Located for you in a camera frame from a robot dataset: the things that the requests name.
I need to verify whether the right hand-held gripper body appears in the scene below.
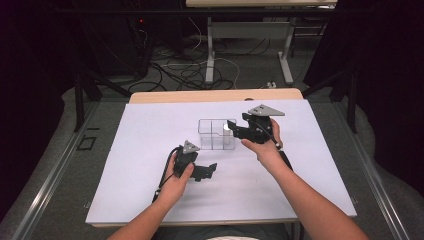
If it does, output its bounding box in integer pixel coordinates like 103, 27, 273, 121
241, 103, 286, 145

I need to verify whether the black computer tower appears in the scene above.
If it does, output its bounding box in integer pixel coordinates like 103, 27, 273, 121
125, 15, 155, 78

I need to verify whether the white floor cable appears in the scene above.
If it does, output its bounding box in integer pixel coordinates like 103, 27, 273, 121
186, 16, 242, 90

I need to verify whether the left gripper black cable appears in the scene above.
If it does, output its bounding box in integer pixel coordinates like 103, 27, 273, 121
151, 147, 180, 204

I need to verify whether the tangle of black floor cables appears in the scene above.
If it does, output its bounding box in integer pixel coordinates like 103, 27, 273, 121
127, 33, 272, 93

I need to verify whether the clear acrylic compartment organizer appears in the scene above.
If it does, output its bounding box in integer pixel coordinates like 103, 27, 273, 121
197, 118, 237, 151

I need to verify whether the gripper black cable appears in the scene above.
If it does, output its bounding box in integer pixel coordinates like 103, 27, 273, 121
252, 121, 295, 172
151, 147, 180, 204

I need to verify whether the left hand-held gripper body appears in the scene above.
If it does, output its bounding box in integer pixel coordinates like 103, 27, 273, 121
172, 139, 208, 181

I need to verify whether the black metal stand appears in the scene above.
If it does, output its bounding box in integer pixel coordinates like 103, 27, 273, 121
301, 64, 358, 135
73, 68, 132, 133

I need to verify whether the aluminium floor rail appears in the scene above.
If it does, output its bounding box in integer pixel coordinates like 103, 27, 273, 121
333, 101, 412, 240
12, 101, 102, 240

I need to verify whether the person's left hand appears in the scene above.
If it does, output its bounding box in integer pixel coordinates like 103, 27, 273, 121
155, 153, 196, 208

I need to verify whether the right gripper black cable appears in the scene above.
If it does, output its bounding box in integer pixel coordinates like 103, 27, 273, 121
252, 121, 295, 172

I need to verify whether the white desk with metal legs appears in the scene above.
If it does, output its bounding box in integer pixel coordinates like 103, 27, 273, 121
185, 0, 338, 86

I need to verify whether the person's grey clothing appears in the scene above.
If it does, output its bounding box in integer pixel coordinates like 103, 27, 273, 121
159, 223, 292, 240

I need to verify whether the white table mat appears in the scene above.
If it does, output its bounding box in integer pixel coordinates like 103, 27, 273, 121
85, 99, 358, 226

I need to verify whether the person's right hand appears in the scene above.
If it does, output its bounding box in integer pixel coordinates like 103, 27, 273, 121
240, 118, 292, 175

